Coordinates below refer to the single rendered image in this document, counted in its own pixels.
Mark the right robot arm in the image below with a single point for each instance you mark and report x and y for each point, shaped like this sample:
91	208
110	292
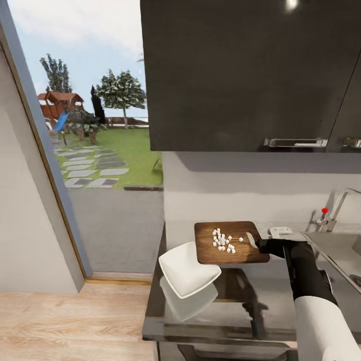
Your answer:
322	332

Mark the bowl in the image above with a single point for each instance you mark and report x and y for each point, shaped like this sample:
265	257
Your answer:
184	273

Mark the cutting board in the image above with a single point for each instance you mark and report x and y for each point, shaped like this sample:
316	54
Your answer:
208	253

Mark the fixed window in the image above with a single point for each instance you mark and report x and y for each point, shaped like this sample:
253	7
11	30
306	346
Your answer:
78	68

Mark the drop in sink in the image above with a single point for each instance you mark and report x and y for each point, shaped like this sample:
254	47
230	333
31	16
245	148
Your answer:
341	249

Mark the cabinet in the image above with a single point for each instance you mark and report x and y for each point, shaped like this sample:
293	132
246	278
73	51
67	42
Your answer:
253	75

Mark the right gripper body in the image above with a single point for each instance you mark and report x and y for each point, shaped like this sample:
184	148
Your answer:
268	246

